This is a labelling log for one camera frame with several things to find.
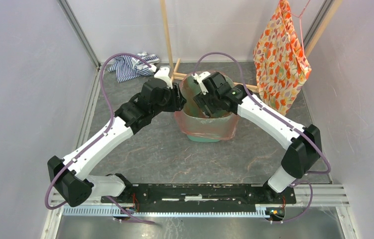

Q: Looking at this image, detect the red plastic trash bag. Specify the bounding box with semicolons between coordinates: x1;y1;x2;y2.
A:
173;70;240;141

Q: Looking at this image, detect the green plastic trash bin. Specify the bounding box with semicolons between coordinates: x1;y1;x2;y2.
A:
178;71;239;143

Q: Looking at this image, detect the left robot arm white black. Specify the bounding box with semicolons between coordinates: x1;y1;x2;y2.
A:
45;78;186;209

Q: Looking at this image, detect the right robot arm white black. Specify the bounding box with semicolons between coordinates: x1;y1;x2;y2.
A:
193;72;321;203

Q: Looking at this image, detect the blue white striped cloth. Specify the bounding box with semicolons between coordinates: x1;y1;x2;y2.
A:
107;52;160;83

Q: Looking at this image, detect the floral orange cloth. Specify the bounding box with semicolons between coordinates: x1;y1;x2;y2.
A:
253;0;312;115

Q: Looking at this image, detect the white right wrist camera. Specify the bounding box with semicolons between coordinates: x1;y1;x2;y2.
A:
192;71;211;95

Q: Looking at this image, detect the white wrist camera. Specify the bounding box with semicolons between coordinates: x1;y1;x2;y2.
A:
192;71;211;95
150;65;173;89

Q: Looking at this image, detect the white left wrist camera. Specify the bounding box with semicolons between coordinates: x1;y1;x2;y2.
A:
150;65;173;89

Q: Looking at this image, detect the wooden rack frame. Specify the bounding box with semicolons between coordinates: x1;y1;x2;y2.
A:
159;0;343;94

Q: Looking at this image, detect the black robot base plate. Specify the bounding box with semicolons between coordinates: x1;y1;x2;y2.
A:
114;183;297;213

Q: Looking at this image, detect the pink wire hanger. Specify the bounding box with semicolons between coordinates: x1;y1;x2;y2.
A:
287;0;311;53

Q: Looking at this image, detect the slotted cable duct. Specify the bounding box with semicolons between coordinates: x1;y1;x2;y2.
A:
62;205;269;219

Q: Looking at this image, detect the left aluminium corner post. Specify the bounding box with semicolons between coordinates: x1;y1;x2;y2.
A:
57;0;101;69

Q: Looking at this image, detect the aluminium corner post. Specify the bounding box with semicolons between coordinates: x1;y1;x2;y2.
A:
57;0;101;69
304;0;335;55

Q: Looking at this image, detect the right aluminium corner post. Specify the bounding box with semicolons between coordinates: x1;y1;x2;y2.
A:
304;0;335;55

